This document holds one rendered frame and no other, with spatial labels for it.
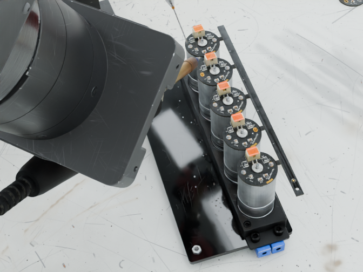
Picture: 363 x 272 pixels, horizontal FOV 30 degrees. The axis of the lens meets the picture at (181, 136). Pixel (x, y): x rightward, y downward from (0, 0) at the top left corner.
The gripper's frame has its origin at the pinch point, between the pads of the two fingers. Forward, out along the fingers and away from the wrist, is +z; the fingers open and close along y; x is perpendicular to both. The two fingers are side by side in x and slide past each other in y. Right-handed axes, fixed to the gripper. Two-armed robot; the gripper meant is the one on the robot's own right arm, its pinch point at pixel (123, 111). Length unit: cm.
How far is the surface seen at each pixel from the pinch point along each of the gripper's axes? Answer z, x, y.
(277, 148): 8.1, -1.7, -7.0
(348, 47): 21.2, -12.4, -6.7
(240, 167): 7.0, 0.2, -5.5
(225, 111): 8.7, -2.8, -2.8
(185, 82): 14.3, -4.3, 2.6
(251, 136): 8.2, -1.9, -5.1
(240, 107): 9.1, -3.4, -3.5
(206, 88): 10.1, -3.9, -0.5
